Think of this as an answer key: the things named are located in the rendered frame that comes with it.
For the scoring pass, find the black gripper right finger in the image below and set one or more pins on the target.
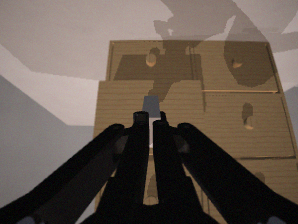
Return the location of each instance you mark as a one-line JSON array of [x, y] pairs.
[[238, 195]]

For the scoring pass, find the brown wooden drawer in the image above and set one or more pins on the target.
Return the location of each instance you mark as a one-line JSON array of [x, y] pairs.
[[151, 61], [230, 122], [221, 72], [282, 178], [151, 187], [181, 100]]

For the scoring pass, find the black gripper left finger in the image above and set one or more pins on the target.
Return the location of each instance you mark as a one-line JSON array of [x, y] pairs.
[[65, 194]]

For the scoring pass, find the tan wooden chest of drawers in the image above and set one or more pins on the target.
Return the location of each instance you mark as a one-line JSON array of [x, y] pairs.
[[290, 159]]

